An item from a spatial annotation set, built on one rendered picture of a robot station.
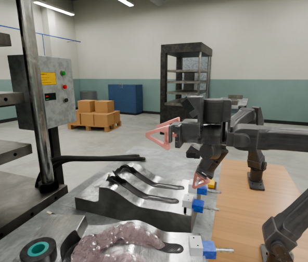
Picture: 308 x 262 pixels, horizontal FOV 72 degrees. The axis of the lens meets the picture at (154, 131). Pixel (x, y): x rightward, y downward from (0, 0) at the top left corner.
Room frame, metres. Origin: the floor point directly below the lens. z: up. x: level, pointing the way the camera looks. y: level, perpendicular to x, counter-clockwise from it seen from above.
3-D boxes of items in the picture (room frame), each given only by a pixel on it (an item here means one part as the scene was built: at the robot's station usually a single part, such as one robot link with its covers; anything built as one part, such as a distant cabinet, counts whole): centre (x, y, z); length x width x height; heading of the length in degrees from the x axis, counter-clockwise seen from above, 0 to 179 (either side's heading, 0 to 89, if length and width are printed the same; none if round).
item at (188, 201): (0.70, -0.17, 0.89); 0.13 x 0.05 x 0.05; 70
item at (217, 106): (0.56, -0.19, 1.24); 0.12 x 0.09 x 0.12; 71
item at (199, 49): (5.52, -0.89, 1.03); 1.54 x 0.94 x 2.06; 155
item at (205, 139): (0.57, -0.16, 1.21); 0.07 x 0.06 x 0.07; 71
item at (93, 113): (5.77, 1.63, 0.37); 1.20 x 0.82 x 0.74; 73
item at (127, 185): (0.83, 0.05, 0.92); 0.35 x 0.16 x 0.09; 70
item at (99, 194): (0.85, 0.06, 0.87); 0.50 x 0.26 x 0.14; 70
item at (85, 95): (7.63, 2.33, 0.44); 0.59 x 0.59 x 0.88
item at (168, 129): (0.58, -0.02, 1.20); 0.09 x 0.07 x 0.07; 71
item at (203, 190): (0.80, -0.21, 0.90); 0.13 x 0.05 x 0.05; 70
